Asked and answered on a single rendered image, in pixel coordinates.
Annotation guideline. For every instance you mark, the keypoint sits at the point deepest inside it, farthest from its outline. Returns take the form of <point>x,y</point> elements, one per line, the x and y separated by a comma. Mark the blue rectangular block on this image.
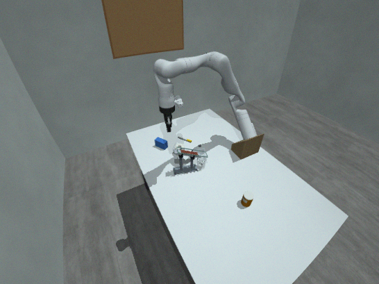
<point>161,143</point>

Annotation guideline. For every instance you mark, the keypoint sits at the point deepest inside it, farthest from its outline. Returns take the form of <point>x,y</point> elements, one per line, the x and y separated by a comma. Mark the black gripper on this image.
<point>168,116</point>

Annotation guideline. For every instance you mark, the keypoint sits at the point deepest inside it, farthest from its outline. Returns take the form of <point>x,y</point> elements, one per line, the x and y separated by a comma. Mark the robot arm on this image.
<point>164,70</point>

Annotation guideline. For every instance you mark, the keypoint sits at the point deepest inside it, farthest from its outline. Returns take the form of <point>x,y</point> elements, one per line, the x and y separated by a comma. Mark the orange pill bottle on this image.
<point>247,198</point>

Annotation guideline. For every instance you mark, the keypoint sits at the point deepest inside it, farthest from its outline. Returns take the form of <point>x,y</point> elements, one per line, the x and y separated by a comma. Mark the clear glass vial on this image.
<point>201,165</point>

